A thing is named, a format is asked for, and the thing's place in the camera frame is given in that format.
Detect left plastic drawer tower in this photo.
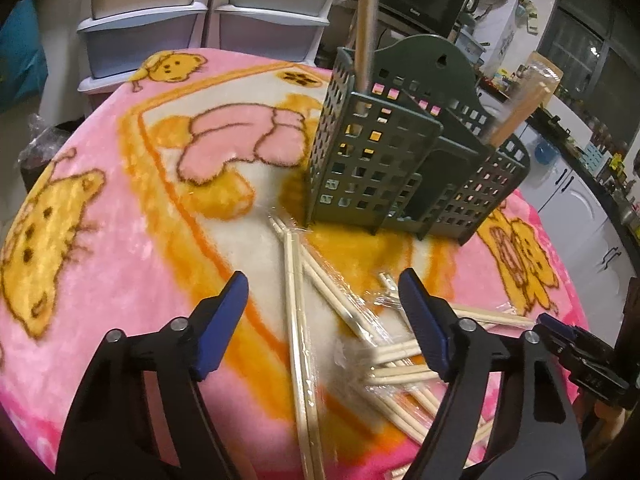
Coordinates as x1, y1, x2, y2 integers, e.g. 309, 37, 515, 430
76, 0, 213, 93

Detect pile of wooden chopsticks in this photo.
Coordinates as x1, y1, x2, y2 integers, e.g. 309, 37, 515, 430
267, 215, 538, 480

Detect light blue plastic box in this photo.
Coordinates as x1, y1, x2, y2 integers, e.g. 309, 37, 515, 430
457, 27, 488, 63

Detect blue bag on cabinet handle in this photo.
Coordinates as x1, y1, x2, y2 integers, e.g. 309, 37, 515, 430
532, 137, 561, 166

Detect dark framed window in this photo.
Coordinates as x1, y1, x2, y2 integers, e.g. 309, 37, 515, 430
537, 0, 640, 141

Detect black garbage bag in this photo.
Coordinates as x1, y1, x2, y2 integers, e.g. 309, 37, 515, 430
17, 115, 76, 186

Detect pink bear printed blanket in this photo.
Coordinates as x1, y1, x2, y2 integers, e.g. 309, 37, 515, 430
0, 47, 588, 480

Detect blue plastic bag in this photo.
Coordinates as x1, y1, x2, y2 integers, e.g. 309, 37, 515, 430
0, 0, 48, 113

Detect right plastic drawer tower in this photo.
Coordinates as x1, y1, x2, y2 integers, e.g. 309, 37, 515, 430
207, 0, 351, 66

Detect green perforated utensil holder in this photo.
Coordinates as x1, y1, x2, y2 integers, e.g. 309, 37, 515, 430
305, 35, 531, 247

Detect white kitchen cabinets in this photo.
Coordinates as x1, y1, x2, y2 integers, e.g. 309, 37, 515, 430
515, 110, 636, 331

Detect wooden cutting board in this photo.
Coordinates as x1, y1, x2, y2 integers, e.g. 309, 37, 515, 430
525, 51, 564, 92

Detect plastic drawer tower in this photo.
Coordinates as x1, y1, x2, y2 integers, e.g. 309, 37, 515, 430
207, 0, 351, 66
76, 0, 213, 93

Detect row of condiment bottles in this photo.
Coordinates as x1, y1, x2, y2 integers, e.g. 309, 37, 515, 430
590, 125, 640, 221

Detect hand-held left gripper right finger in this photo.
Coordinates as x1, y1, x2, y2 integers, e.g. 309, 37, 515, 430
398, 267, 587, 480

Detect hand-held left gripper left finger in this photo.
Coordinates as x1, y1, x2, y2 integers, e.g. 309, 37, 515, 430
55, 271, 251, 480

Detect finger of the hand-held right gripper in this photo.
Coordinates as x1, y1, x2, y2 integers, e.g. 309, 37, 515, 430
536, 312, 577, 357

